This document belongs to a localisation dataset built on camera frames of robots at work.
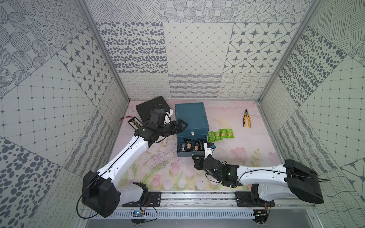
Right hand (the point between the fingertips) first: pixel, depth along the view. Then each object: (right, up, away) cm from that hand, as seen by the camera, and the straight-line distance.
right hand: (192, 158), depth 78 cm
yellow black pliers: (+45, +24, +32) cm, 60 cm away
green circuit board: (-28, -26, -7) cm, 39 cm away
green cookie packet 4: (+14, +8, +20) cm, 26 cm away
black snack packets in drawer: (-1, +6, +5) cm, 8 cm away
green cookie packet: (+27, +11, +20) cm, 36 cm away
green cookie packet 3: (+18, +10, +20) cm, 29 cm away
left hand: (-5, +19, -2) cm, 20 cm away
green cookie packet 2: (+23, +11, +20) cm, 32 cm away
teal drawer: (-3, +2, +1) cm, 4 cm away
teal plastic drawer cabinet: (+1, +24, +4) cm, 25 cm away
